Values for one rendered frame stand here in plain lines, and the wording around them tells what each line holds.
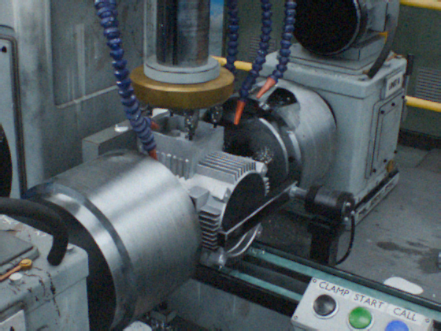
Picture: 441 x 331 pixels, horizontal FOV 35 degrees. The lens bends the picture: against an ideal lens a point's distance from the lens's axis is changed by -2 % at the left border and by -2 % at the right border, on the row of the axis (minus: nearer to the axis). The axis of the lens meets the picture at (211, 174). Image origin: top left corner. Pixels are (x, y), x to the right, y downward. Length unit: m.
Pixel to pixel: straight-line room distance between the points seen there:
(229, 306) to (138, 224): 0.33
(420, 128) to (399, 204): 2.59
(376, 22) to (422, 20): 2.60
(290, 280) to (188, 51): 0.45
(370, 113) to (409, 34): 2.70
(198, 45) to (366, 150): 0.62
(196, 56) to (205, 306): 0.45
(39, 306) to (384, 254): 0.97
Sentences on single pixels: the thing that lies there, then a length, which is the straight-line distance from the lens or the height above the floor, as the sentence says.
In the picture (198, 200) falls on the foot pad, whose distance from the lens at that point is 1.17.
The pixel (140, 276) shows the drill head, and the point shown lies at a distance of 0.99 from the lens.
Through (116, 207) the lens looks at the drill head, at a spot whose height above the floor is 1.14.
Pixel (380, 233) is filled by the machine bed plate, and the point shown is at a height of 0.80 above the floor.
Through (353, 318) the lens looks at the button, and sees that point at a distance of 0.92.
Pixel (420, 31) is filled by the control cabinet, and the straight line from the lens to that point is 4.29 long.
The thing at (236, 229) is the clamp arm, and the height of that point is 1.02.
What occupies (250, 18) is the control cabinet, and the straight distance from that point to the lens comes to 4.72.
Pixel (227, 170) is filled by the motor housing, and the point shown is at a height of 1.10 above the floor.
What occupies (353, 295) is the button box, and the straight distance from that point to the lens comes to 0.94.
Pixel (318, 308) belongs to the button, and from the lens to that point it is 0.93.
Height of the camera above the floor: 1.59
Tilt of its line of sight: 24 degrees down
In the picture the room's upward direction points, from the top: 2 degrees clockwise
